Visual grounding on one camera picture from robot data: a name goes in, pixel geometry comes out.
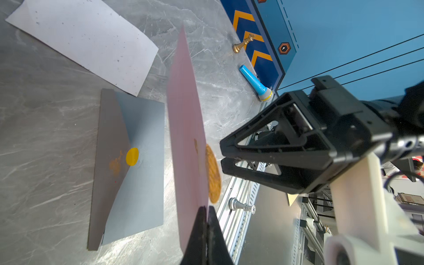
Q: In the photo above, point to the aluminium front rail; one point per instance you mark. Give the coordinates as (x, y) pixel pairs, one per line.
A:
(234, 213)

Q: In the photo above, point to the plain white paper sheet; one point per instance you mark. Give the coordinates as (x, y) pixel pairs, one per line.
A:
(92, 35)

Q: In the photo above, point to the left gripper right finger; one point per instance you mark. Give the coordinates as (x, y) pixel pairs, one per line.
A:
(217, 252)

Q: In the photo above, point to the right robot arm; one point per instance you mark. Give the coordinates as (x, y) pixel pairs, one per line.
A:
(406, 115)

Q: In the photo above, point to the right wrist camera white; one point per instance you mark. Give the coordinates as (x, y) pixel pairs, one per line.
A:
(372, 227)

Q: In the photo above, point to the grey envelope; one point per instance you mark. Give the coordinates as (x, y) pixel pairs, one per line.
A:
(127, 200)

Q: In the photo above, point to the small brass chess piece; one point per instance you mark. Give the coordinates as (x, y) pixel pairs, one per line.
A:
(238, 47)

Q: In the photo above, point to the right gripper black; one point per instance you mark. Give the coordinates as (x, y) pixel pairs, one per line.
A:
(323, 133)

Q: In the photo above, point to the round gold sticker seal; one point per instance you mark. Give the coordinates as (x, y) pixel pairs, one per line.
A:
(214, 177)

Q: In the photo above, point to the silver knob on rail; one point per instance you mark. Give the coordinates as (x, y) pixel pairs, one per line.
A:
(235, 204)

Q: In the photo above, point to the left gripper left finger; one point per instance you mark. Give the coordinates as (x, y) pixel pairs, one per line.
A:
(196, 252)

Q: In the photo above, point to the purple envelope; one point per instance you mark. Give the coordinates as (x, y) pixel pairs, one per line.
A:
(188, 143)

